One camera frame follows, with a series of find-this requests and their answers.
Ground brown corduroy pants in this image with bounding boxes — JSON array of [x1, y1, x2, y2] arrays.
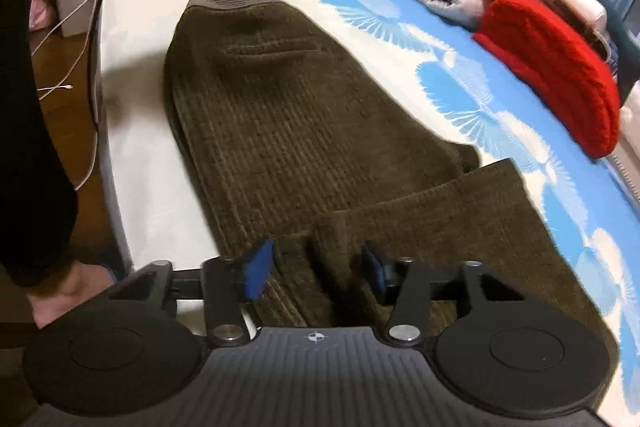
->
[[164, 0, 621, 388]]

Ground pink cloth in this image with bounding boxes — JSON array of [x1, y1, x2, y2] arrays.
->
[[29, 0, 54, 31]]

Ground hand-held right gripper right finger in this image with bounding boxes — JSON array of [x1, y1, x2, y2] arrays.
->
[[361, 241, 523, 349]]

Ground black cable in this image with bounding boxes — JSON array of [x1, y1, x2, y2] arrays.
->
[[86, 0, 137, 135]]

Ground red knit garment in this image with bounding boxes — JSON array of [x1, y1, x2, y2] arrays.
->
[[472, 0, 623, 160]]

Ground person's leg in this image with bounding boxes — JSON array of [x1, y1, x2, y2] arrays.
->
[[0, 0, 80, 290]]

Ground person's bare foot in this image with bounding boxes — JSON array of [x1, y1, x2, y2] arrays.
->
[[27, 261, 120, 329]]

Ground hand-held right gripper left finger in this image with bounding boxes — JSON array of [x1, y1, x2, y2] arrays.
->
[[107, 239, 276, 349]]

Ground blue white patterned bed sheet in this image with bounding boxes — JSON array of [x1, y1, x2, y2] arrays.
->
[[97, 0, 640, 427]]

